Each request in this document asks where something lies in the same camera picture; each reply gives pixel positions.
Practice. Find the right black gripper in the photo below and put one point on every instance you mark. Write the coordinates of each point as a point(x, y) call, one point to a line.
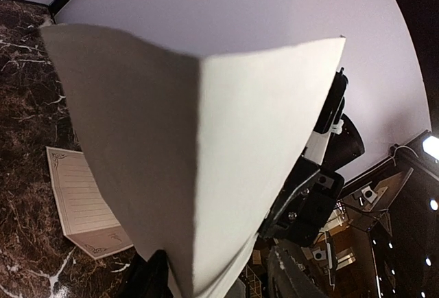
point(303, 205)

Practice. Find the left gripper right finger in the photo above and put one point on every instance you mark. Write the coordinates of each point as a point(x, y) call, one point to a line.
point(286, 280)

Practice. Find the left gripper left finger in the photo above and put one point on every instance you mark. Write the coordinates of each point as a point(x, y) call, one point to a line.
point(146, 278)

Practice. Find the lined letter paper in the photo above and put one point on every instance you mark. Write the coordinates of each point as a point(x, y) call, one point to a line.
point(85, 218)
point(190, 152)

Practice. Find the flat lined letter paper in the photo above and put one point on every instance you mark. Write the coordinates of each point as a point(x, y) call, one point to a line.
point(85, 218)

